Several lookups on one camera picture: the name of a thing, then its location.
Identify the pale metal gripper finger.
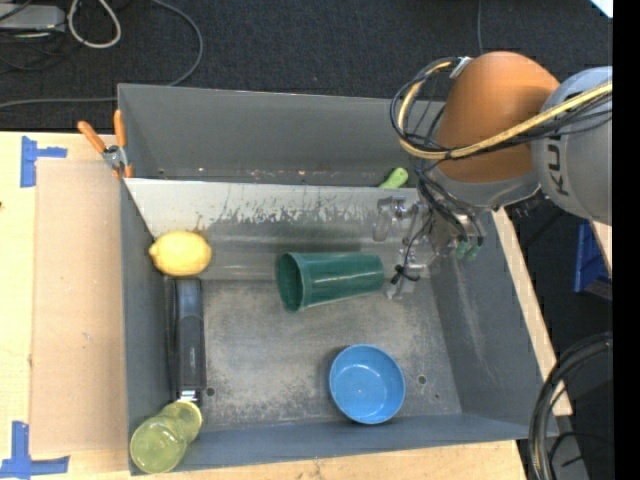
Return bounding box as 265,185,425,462
371,195,407,242
383,261,429,302

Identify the light green small object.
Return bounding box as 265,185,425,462
378,167,410,190

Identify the dark green plastic cup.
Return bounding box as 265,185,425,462
276,250,385,314

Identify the blue bowl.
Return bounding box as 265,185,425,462
328,343,407,426

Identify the grey metal bin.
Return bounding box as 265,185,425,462
116,82,561,477

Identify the yellow lemon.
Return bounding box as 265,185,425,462
148,230,213,278

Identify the dark grey long tool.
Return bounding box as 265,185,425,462
167,277,209,402

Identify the yellow-green clear cup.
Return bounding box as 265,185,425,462
129,399,204,475

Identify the brown cardboard board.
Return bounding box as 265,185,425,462
28,159,131,462

